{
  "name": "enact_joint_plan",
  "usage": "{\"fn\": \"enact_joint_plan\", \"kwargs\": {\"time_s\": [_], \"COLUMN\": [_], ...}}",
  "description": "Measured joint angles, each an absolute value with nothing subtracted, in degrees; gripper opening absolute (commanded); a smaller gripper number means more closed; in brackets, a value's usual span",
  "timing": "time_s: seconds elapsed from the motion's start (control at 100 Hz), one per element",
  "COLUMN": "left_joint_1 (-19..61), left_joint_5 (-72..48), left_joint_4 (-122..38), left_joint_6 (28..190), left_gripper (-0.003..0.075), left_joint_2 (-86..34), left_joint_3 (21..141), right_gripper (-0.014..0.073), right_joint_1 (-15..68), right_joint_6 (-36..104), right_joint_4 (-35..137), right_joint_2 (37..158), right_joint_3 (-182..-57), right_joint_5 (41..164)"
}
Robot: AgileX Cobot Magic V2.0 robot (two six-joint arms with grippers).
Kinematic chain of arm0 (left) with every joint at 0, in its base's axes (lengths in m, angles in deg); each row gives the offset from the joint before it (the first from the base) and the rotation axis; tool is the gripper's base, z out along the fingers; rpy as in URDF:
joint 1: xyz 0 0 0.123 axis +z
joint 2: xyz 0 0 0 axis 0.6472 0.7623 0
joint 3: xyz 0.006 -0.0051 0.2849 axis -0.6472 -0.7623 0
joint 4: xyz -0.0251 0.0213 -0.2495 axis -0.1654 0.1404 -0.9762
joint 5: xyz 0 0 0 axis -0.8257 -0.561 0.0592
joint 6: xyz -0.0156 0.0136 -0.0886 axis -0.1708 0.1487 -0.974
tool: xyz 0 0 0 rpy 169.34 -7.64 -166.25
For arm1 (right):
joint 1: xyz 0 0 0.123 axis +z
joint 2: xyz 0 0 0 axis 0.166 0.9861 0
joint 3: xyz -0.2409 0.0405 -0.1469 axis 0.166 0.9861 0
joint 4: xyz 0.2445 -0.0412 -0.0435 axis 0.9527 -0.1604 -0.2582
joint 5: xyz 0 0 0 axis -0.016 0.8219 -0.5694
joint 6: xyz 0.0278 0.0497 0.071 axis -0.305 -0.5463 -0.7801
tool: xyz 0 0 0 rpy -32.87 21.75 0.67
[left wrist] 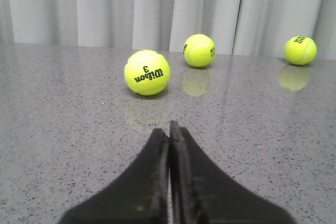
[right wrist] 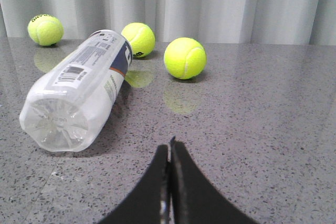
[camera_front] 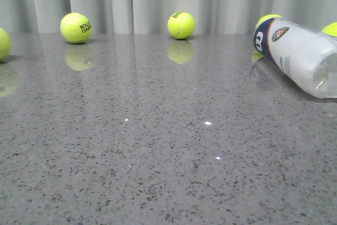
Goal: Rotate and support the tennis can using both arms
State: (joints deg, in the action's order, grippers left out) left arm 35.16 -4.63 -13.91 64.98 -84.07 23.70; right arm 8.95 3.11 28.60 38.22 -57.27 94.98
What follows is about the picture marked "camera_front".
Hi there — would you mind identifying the white blue tennis ball can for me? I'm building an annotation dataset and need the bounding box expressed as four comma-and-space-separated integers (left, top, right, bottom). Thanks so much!
253, 17, 336, 99

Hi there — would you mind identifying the center yellow tennis ball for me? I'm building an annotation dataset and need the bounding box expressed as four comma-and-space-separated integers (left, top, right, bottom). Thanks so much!
167, 12, 195, 40

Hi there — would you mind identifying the tennis ball with black lettering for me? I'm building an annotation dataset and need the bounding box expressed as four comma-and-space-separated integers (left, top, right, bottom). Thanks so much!
60, 13, 92, 44

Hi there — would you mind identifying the right yellow Wilson tennis ball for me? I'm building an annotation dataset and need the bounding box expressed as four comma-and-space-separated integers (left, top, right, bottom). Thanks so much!
255, 14, 282, 28

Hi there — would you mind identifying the far left tennis ball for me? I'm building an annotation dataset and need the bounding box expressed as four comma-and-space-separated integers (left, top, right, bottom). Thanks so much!
0, 28, 12, 61

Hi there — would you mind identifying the far right tennis ball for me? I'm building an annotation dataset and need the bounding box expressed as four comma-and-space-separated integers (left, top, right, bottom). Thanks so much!
321, 22, 337, 37

